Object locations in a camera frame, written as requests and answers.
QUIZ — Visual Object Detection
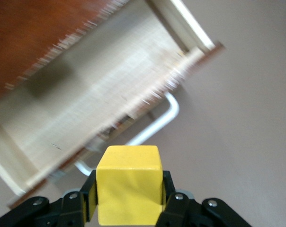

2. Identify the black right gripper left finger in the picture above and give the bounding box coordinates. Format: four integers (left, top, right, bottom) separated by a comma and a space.
0, 169, 98, 227

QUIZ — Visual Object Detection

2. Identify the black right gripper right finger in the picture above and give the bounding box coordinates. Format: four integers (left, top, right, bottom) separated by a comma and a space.
156, 170, 252, 227

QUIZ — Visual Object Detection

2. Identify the yellow wooden block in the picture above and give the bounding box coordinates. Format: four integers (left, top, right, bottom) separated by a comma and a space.
95, 145, 164, 227

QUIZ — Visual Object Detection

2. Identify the light wood drawer white handle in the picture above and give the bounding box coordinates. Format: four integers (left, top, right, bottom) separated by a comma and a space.
0, 0, 228, 211

